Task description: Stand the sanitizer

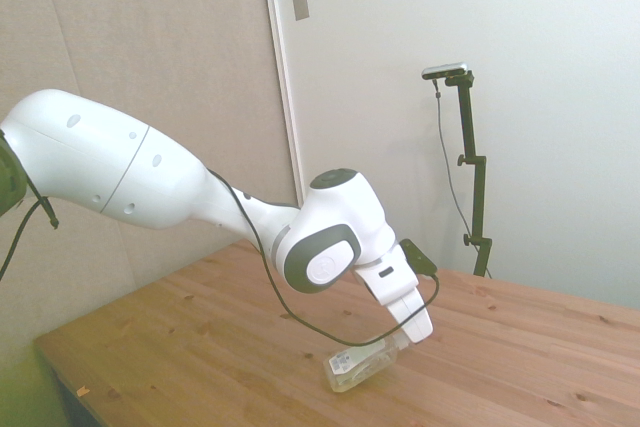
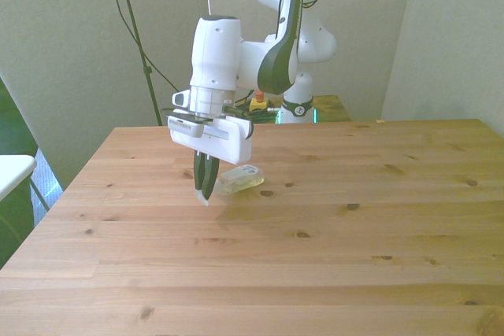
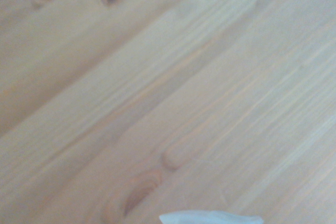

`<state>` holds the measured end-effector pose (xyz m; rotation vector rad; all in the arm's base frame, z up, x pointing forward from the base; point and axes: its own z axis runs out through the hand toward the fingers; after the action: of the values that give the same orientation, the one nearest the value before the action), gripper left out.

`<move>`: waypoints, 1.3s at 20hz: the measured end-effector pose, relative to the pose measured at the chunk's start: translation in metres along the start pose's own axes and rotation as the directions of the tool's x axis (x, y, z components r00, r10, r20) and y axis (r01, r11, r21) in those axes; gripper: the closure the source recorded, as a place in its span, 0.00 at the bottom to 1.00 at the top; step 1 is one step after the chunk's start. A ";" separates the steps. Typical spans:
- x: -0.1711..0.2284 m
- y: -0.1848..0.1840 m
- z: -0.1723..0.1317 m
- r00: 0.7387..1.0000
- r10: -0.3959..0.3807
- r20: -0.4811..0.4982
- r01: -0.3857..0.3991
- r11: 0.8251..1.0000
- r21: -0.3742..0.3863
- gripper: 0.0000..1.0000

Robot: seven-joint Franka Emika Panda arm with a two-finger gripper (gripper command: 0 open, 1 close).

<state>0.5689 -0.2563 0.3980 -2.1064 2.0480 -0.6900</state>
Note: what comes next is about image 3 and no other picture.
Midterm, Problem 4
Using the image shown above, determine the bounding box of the clear sanitizer pump bottle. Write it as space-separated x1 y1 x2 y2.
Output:
159 210 264 224

